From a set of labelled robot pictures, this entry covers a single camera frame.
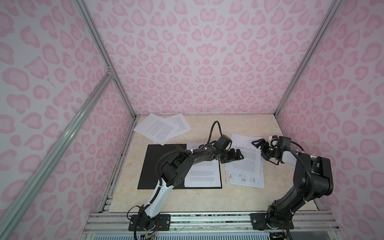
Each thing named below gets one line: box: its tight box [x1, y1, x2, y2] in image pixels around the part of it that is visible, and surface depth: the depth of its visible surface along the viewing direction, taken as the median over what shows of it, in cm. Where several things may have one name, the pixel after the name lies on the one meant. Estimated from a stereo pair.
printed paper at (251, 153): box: [225, 133, 262, 171], surface depth 96 cm
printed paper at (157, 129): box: [133, 113, 179, 146], surface depth 116 cm
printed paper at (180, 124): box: [165, 113, 192, 141], surface depth 116 cm
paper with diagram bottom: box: [225, 157, 265, 189], surface depth 90 cm
